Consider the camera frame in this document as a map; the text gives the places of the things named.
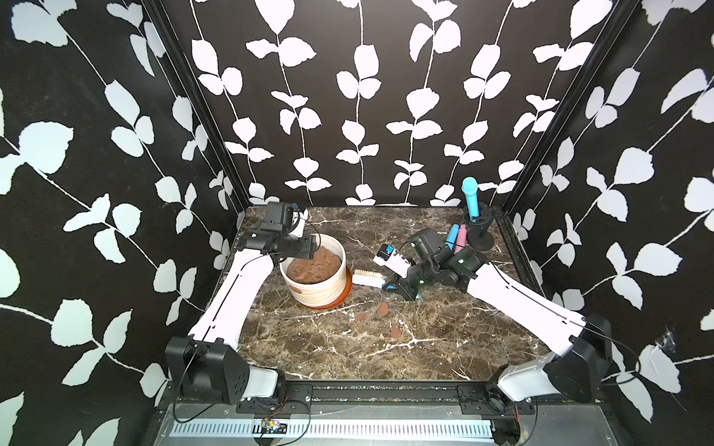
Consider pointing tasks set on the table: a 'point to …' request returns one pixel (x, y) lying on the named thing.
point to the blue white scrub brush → (366, 277)
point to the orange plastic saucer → (347, 290)
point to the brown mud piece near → (395, 333)
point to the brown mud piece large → (383, 309)
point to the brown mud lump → (318, 268)
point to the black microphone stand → (478, 238)
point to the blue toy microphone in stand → (469, 187)
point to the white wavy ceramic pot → (324, 293)
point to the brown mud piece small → (362, 317)
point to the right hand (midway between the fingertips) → (384, 280)
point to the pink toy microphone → (461, 239)
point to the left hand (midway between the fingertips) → (308, 239)
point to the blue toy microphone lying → (453, 235)
